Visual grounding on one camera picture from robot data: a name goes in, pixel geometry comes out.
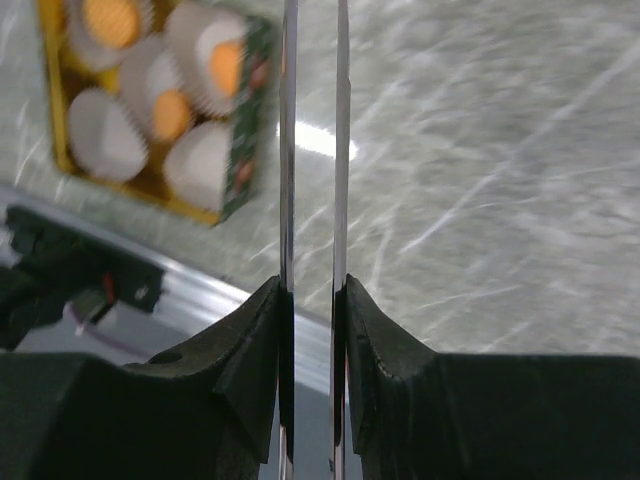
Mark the metal tongs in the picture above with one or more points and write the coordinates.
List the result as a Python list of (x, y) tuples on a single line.
[(315, 151)]

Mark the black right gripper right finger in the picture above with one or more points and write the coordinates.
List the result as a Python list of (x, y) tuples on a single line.
[(421, 414)]

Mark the white paper cup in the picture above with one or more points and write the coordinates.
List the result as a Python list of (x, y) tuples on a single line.
[(148, 70), (208, 46), (95, 56), (196, 166), (105, 142)]

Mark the green gold cookie tin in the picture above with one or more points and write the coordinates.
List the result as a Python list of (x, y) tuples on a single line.
[(68, 76)]

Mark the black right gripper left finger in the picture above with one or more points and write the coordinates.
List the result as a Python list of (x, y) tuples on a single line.
[(202, 409)]

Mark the round orange cookie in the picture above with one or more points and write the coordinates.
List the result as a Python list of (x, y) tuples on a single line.
[(171, 115), (225, 64), (112, 23)]

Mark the aluminium mounting rail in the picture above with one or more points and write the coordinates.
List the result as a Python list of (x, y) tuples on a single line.
[(192, 299)]

